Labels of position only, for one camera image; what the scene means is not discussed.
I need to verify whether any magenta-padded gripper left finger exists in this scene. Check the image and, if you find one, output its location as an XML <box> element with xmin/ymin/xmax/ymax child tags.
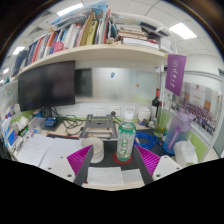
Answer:
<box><xmin>42</xmin><ymin>144</ymin><xmax>96</xmax><ymax>188</ymax></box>

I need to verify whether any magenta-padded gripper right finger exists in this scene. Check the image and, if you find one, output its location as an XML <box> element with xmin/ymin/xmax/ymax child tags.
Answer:
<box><xmin>132</xmin><ymin>144</ymin><xmax>184</xmax><ymax>186</ymax></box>

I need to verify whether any green-labelled clear drink bottle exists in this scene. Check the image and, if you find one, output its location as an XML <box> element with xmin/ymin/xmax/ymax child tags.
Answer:
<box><xmin>115</xmin><ymin>111</ymin><xmax>137</xmax><ymax>163</ymax></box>

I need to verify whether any translucent purple water bottle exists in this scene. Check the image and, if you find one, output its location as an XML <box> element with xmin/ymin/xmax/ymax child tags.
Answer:
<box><xmin>163</xmin><ymin>109</ymin><xmax>195</xmax><ymax>155</ymax></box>

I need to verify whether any white tissue pack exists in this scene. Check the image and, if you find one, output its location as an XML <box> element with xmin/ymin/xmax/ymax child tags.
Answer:
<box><xmin>173</xmin><ymin>139</ymin><xmax>200</xmax><ymax>168</ymax></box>

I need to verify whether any green translucent cup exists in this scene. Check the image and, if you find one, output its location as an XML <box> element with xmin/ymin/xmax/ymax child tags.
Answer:
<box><xmin>154</xmin><ymin>107</ymin><xmax>172</xmax><ymax>137</ymax></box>

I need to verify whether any small blue box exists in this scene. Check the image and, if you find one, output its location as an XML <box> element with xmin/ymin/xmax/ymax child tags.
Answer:
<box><xmin>44</xmin><ymin>117</ymin><xmax>58</xmax><ymax>128</ymax></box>

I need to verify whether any clear plastic box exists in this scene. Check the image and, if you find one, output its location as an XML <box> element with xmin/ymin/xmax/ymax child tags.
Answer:
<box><xmin>28</xmin><ymin>117</ymin><xmax>46</xmax><ymax>131</ymax></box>

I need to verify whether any black desk mat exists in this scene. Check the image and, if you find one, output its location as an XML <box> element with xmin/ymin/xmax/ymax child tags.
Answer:
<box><xmin>45</xmin><ymin>131</ymin><xmax>176</xmax><ymax>169</ymax></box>

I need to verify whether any grey metal laptop stand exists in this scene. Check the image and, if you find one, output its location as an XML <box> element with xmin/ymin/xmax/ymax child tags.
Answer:
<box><xmin>79</xmin><ymin>113</ymin><xmax>120</xmax><ymax>140</ymax></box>

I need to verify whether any white ceramic jar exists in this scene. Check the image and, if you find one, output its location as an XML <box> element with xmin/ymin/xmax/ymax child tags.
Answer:
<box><xmin>137</xmin><ymin>105</ymin><xmax>152</xmax><ymax>127</ymax></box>

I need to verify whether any dark wine bottle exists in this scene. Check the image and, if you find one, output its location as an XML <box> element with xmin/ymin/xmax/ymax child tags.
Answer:
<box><xmin>151</xmin><ymin>88</ymin><xmax>162</xmax><ymax>118</ymax></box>

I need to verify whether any group photo poster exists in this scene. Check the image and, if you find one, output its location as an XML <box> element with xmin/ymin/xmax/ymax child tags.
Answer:
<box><xmin>177</xmin><ymin>80</ymin><xmax>223</xmax><ymax>137</ymax></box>

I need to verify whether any black computer monitor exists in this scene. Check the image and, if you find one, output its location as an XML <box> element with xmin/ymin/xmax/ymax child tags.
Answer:
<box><xmin>17</xmin><ymin>60</ymin><xmax>77</xmax><ymax>119</ymax></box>

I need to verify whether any purple hanging banner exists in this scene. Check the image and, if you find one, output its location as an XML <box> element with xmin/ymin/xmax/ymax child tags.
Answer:
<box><xmin>164</xmin><ymin>53</ymin><xmax>188</xmax><ymax>98</ymax></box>

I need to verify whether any coiled blue cable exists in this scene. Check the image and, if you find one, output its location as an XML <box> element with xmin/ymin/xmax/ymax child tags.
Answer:
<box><xmin>134</xmin><ymin>131</ymin><xmax>163</xmax><ymax>151</ymax></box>

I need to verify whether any black cable bundle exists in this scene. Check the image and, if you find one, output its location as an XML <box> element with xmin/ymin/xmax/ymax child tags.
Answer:
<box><xmin>53</xmin><ymin>109</ymin><xmax>84</xmax><ymax>130</ymax></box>

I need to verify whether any white wall power outlet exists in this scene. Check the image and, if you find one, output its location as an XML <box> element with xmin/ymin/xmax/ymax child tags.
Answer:
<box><xmin>93</xmin><ymin>105</ymin><xmax>106</xmax><ymax>117</ymax></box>
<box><xmin>124</xmin><ymin>105</ymin><xmax>136</xmax><ymax>116</ymax></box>
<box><xmin>109</xmin><ymin>105</ymin><xmax>121</xmax><ymax>117</ymax></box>

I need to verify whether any black plug with cable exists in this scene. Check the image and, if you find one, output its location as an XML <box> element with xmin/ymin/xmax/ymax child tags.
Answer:
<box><xmin>110</xmin><ymin>110</ymin><xmax>123</xmax><ymax>124</ymax></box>

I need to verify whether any wall shelf with books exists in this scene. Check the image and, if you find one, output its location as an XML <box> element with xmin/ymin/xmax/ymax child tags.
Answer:
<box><xmin>9</xmin><ymin>0</ymin><xmax>178</xmax><ymax>79</ymax></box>

